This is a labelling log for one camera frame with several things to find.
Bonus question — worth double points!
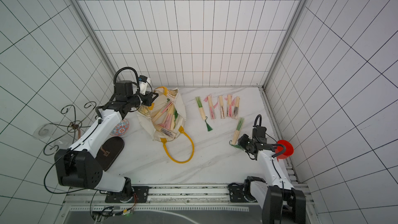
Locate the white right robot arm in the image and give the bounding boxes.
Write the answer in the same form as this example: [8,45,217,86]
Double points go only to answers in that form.
[238,124,306,224]

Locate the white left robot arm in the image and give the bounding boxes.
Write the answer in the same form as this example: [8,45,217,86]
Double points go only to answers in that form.
[55,80,159,193]

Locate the red plastic goblet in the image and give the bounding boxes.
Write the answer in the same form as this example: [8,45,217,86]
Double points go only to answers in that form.
[275,140,294,160]

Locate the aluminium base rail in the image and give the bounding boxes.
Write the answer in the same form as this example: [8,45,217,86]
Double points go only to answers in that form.
[63,183,315,212]

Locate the green fan with tassel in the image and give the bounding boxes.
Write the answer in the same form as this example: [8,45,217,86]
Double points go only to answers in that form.
[229,117,245,147]

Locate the plain bamboo folding fan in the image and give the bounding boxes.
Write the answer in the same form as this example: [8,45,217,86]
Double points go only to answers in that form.
[218,95,226,119]

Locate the patterned red blue plate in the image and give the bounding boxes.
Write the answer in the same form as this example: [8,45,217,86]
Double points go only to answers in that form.
[110,119,130,137]

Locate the black wire ornament stand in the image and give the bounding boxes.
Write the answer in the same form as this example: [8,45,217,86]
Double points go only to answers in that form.
[32,101,97,156]

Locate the cream tote bag yellow handles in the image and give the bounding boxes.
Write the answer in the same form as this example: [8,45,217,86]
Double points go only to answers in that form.
[137,87,195,164]

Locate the grey pink folding fan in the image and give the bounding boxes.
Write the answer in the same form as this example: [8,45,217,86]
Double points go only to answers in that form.
[233,96,240,119]

